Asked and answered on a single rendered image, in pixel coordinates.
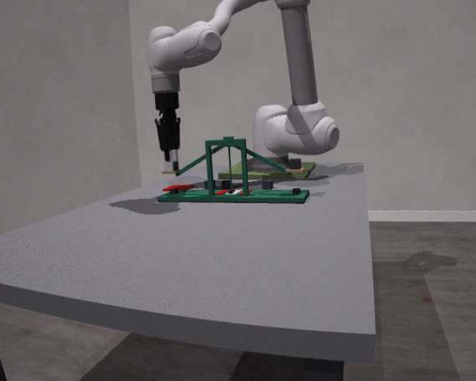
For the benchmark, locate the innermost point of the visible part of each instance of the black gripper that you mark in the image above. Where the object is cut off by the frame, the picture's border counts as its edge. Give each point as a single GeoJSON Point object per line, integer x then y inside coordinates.
{"type": "Point", "coordinates": [169, 143]}

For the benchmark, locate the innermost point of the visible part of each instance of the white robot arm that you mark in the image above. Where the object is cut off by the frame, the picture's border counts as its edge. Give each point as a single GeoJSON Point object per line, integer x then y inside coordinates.
{"type": "Point", "coordinates": [302, 129]}

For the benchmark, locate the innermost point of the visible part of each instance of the red flat square plate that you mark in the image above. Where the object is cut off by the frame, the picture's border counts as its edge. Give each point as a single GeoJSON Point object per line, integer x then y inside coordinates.
{"type": "Point", "coordinates": [180, 187]}

